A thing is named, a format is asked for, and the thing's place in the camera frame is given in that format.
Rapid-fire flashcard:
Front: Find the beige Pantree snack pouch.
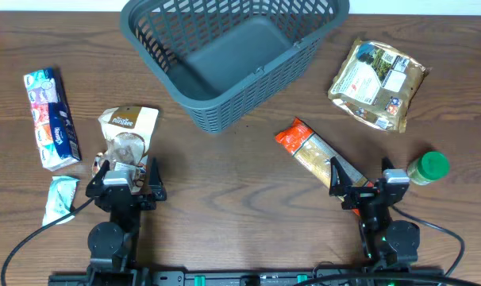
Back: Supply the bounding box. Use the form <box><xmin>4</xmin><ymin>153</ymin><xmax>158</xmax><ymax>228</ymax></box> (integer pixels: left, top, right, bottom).
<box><xmin>91</xmin><ymin>106</ymin><xmax>159</xmax><ymax>194</ymax></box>

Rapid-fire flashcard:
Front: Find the green lid spice jar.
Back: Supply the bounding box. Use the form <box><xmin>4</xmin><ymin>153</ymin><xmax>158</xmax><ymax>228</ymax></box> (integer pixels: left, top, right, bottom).
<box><xmin>406</xmin><ymin>151</ymin><xmax>450</xmax><ymax>186</ymax></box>

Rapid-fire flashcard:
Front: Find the small teal tissue packet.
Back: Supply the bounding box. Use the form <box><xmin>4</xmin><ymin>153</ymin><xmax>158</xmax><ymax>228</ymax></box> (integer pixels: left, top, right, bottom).
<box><xmin>42</xmin><ymin>176</ymin><xmax>79</xmax><ymax>226</ymax></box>

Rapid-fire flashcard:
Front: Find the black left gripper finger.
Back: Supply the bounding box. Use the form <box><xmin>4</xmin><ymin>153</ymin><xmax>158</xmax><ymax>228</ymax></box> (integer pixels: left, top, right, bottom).
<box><xmin>90</xmin><ymin>159</ymin><xmax>110</xmax><ymax>186</ymax></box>
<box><xmin>148</xmin><ymin>157</ymin><xmax>164</xmax><ymax>191</ymax></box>

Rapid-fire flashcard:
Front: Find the gold foil food bag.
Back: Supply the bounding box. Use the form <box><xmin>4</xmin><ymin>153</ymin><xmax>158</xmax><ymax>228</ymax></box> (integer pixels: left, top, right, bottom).
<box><xmin>327</xmin><ymin>38</ymin><xmax>430</xmax><ymax>133</ymax></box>

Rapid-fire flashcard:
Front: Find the Kleenex tissue multipack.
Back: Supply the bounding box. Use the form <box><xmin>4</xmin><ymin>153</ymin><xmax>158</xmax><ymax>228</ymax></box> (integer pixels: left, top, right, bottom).
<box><xmin>23</xmin><ymin>68</ymin><xmax>81</xmax><ymax>172</ymax></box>

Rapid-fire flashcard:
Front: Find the orange spaghetti packet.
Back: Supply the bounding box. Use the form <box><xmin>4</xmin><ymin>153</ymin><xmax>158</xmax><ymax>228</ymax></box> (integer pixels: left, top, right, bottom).
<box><xmin>275</xmin><ymin>117</ymin><xmax>375</xmax><ymax>216</ymax></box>

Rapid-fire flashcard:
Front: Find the grey plastic slotted basket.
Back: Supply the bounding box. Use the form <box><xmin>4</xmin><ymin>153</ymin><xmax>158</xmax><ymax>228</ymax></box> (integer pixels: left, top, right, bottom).
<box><xmin>120</xmin><ymin>0</ymin><xmax>350</xmax><ymax>133</ymax></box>

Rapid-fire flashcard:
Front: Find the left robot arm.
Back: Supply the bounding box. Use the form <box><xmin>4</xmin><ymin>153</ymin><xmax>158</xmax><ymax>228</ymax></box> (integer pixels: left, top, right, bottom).
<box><xmin>85</xmin><ymin>159</ymin><xmax>167</xmax><ymax>285</ymax></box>

